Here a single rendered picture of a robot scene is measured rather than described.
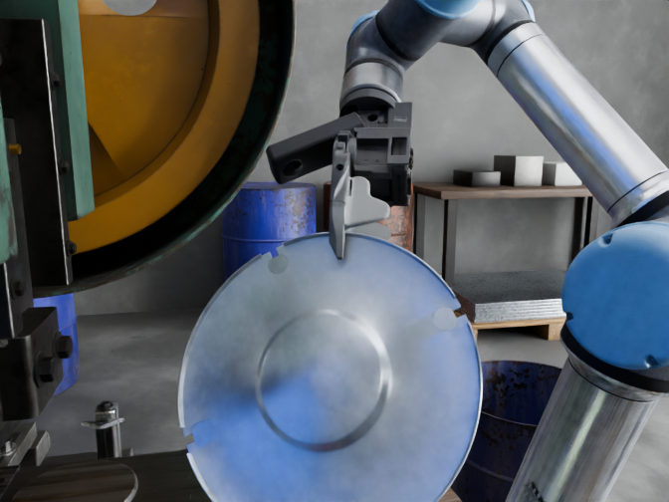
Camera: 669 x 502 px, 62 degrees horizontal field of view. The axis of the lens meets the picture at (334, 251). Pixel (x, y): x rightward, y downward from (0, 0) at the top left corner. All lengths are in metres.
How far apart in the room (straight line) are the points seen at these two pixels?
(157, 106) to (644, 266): 0.72
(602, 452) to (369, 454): 0.23
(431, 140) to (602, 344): 3.69
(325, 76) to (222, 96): 3.08
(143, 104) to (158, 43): 0.09
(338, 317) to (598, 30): 4.43
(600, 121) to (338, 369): 0.40
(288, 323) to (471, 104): 3.81
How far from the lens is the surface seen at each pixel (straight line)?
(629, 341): 0.53
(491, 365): 1.84
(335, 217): 0.55
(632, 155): 0.69
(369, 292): 0.54
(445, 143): 4.21
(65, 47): 0.71
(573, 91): 0.72
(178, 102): 0.94
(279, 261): 0.58
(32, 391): 0.60
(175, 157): 0.91
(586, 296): 0.53
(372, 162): 0.60
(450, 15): 0.68
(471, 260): 4.40
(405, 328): 0.52
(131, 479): 0.70
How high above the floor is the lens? 1.15
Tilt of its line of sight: 11 degrees down
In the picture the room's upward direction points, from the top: straight up
